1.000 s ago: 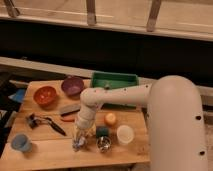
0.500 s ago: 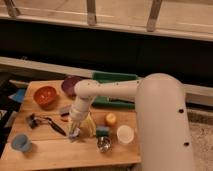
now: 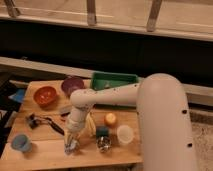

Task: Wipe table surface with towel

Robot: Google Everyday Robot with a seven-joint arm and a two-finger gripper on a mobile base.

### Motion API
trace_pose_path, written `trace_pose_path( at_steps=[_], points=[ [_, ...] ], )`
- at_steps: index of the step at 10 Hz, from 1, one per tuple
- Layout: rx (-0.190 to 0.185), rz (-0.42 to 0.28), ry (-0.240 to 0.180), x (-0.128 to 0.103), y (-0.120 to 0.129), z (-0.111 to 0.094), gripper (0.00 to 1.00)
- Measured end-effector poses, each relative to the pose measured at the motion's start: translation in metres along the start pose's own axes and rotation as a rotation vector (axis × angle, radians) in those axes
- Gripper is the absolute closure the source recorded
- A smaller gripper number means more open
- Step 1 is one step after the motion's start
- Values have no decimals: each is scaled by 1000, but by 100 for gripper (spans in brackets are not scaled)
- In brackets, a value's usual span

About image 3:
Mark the white translucent cup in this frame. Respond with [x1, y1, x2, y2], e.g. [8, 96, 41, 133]
[117, 125, 134, 145]

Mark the green sponge block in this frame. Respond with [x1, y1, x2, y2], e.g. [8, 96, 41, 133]
[96, 126, 109, 138]

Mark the orange fruit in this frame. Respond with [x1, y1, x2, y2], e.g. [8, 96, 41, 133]
[104, 113, 117, 127]

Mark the green plastic bin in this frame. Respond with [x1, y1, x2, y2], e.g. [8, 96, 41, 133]
[90, 72, 139, 90]

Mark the wooden table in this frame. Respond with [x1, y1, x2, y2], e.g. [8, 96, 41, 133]
[0, 80, 142, 171]

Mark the black handled tool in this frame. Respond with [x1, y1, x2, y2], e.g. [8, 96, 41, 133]
[26, 114, 64, 135]

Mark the yellow banana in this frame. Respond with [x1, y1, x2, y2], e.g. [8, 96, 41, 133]
[86, 114, 96, 136]

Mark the orange bowl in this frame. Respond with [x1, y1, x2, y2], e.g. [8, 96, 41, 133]
[33, 86, 57, 107]

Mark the blue cup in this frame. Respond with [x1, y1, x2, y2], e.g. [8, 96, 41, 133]
[11, 134, 32, 152]

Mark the blue cloth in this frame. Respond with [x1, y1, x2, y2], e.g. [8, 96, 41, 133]
[10, 89, 26, 103]

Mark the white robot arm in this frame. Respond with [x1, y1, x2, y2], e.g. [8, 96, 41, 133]
[66, 73, 198, 171]

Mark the purple bowl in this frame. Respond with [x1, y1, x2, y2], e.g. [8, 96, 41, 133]
[61, 76, 85, 97]

